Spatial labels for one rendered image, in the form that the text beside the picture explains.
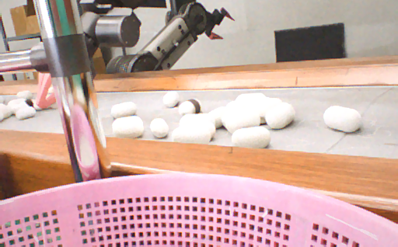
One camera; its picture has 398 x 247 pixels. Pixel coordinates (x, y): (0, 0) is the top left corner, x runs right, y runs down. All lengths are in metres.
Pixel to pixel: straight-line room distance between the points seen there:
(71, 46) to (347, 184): 0.16
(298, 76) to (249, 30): 2.13
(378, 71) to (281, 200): 0.38
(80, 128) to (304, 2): 2.37
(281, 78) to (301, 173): 0.38
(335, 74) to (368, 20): 1.92
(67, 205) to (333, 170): 0.14
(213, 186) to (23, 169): 0.20
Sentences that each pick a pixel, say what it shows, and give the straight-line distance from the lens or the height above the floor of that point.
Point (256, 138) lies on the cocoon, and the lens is 0.30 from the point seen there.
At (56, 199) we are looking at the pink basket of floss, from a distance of 0.22.
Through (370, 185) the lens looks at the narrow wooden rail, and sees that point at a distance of 0.19.
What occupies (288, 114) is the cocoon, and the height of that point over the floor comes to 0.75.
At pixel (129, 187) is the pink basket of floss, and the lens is 0.21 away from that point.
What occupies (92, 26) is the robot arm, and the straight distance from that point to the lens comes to 0.73.
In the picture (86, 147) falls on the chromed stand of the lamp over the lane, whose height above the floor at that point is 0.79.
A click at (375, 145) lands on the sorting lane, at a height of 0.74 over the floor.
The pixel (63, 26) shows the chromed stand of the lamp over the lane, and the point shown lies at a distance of 0.22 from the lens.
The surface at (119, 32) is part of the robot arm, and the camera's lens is 0.68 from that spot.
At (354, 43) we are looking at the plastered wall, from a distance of 2.49.
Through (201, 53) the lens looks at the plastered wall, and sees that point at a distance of 2.89.
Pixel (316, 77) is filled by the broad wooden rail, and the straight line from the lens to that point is 0.55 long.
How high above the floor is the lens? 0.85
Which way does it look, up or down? 13 degrees down
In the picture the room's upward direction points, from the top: 8 degrees counter-clockwise
